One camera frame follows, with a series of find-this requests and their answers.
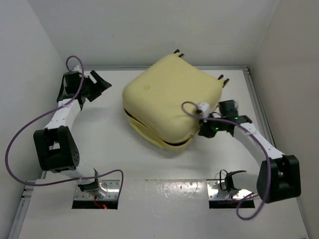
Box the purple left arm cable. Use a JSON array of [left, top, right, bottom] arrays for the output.
[[4, 55, 124, 187]]

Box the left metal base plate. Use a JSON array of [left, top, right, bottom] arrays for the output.
[[74, 180, 120, 201]]

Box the metal base plate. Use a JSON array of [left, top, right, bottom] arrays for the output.
[[206, 180, 252, 202], [74, 180, 120, 201]]

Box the pale yellow suitcase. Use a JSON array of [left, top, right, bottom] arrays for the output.
[[122, 50, 229, 152]]

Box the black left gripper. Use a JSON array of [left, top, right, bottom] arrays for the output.
[[78, 70, 110, 101]]

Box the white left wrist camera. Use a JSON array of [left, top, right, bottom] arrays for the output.
[[72, 65, 82, 73]]

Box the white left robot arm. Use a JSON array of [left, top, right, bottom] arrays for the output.
[[33, 70, 112, 199]]

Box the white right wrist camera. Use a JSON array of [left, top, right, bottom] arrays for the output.
[[197, 102, 211, 118]]

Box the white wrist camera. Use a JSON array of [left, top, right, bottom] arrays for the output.
[[72, 65, 82, 73], [197, 102, 211, 118]]

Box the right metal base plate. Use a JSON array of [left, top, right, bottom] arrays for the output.
[[206, 180, 252, 202]]

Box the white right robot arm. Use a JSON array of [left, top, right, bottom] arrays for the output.
[[195, 100, 301, 204]]

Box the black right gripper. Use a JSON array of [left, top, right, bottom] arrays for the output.
[[198, 112, 226, 138]]

